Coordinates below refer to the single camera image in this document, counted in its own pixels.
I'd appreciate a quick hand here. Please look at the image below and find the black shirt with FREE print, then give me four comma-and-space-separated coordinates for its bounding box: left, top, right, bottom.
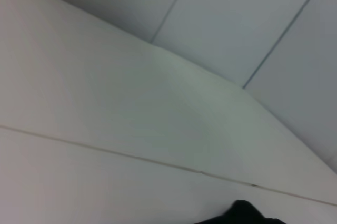
194, 199, 287, 224

